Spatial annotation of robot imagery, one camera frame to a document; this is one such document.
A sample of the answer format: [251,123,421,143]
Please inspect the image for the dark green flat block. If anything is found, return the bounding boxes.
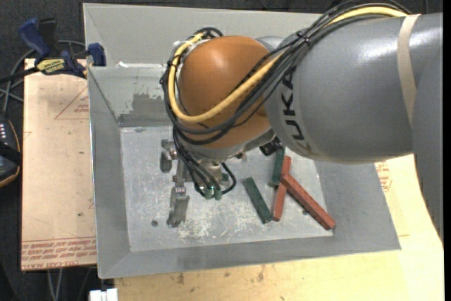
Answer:
[242,176,273,224]
[270,147,287,188]

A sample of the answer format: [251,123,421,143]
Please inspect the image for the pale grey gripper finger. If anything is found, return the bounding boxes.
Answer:
[166,185,191,228]
[159,139,178,173]

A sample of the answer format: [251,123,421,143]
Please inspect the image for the brown cardboard board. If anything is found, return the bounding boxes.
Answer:
[20,58,98,272]

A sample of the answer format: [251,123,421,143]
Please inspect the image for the grey metal bin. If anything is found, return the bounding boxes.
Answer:
[82,2,402,280]

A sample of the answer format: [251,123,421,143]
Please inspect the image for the red-brown flat block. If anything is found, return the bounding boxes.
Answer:
[271,155,293,223]
[279,173,337,231]

